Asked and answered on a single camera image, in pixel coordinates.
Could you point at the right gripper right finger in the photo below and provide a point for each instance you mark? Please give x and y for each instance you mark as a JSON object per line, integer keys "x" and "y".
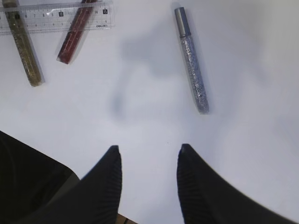
{"x": 206, "y": 198}

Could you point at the red glitter pen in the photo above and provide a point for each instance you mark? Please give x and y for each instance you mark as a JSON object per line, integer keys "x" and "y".
{"x": 74, "y": 34}

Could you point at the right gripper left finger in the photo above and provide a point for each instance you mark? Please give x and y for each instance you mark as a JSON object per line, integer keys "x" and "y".
{"x": 52, "y": 194}

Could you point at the gold glitter pen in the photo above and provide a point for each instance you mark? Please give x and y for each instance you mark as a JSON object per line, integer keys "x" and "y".
{"x": 25, "y": 48}

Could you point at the clear plastic ruler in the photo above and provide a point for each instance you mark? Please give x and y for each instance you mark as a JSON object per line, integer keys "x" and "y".
{"x": 56, "y": 17}

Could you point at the silver glitter pen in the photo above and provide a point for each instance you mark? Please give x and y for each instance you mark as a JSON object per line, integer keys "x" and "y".
{"x": 191, "y": 61}

